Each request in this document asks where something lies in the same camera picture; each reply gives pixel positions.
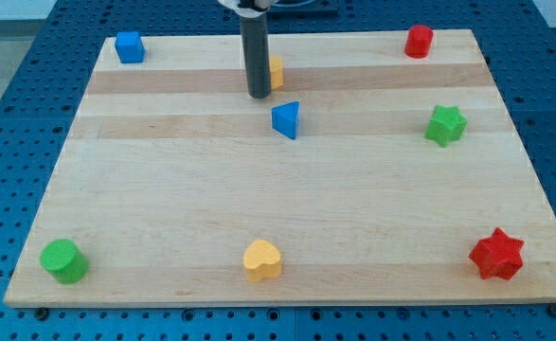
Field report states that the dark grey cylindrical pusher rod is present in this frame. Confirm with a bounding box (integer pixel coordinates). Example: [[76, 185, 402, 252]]
[[240, 14, 271, 99]]

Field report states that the blue triangle block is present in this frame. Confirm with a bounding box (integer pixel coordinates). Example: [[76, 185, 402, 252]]
[[271, 101, 300, 140]]

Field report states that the blue cube block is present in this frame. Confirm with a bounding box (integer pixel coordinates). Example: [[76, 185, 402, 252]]
[[114, 31, 145, 63]]

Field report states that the yellow heart block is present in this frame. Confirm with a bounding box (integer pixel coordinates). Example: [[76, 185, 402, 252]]
[[242, 240, 282, 282]]

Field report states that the yellow hexagon block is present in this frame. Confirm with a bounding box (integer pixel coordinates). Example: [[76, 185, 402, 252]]
[[269, 55, 284, 90]]

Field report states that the green cylinder block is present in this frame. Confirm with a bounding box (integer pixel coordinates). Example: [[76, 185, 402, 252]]
[[40, 239, 89, 284]]

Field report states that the green star block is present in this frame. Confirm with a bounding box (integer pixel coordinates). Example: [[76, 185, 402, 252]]
[[424, 105, 468, 148]]

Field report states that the wooden board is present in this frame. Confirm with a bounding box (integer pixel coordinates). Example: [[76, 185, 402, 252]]
[[4, 29, 556, 308]]

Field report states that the red cylinder block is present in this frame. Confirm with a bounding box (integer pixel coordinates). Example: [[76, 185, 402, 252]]
[[404, 25, 434, 59]]

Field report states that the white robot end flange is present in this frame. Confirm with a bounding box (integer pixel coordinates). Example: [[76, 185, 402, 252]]
[[218, 0, 279, 18]]

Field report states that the red star block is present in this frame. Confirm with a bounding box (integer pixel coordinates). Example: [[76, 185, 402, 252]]
[[468, 227, 525, 280]]

